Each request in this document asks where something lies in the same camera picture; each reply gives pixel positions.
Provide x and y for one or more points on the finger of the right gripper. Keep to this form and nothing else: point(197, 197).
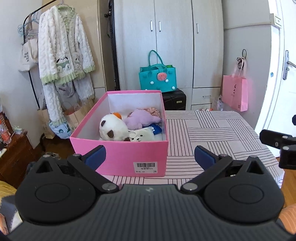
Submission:
point(275, 139)

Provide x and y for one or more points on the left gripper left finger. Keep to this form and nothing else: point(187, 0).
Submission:
point(87, 164)

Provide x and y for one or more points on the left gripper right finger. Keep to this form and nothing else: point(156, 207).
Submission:
point(213, 166)

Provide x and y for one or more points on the white brown plush cat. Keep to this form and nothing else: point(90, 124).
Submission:
point(112, 128)

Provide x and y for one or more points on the orange egg sponge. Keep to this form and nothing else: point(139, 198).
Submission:
point(118, 115)

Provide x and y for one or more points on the blue wet wipes pack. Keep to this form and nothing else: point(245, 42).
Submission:
point(156, 129)

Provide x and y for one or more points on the soft cotton tissue pack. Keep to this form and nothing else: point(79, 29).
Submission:
point(141, 135)

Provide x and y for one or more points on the purple plush toy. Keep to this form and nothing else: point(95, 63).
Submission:
point(141, 119)

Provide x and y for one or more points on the white door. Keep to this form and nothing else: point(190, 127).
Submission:
point(278, 107)

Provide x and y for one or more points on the pink cardboard box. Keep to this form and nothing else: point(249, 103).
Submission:
point(131, 149)

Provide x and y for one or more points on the brown paper shopping bag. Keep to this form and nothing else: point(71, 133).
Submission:
point(71, 119)

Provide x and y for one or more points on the pink paper gift bag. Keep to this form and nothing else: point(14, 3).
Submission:
point(235, 88)

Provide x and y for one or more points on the wooden side cabinet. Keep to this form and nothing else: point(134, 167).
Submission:
point(19, 153)

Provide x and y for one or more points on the black suitcase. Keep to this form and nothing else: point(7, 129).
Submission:
point(174, 100)

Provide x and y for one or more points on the teal felt tote bag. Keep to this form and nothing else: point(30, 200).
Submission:
point(158, 76)

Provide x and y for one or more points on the white knitted cardigan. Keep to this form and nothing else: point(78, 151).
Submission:
point(65, 57)

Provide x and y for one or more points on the white canvas tote bag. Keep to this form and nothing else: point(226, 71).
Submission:
point(29, 55)

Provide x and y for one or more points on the grey three-door wardrobe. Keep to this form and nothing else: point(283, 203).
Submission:
point(187, 35)

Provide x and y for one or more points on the silver door handle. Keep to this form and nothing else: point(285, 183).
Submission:
point(287, 65)

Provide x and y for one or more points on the wall switch box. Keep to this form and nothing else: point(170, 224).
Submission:
point(276, 21)

